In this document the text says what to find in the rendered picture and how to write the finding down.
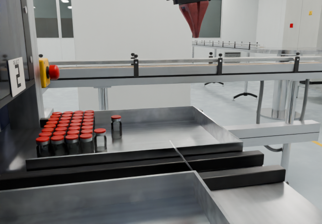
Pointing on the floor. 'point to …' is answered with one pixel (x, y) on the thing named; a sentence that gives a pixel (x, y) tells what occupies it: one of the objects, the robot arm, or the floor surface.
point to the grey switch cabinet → (304, 24)
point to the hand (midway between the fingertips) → (195, 34)
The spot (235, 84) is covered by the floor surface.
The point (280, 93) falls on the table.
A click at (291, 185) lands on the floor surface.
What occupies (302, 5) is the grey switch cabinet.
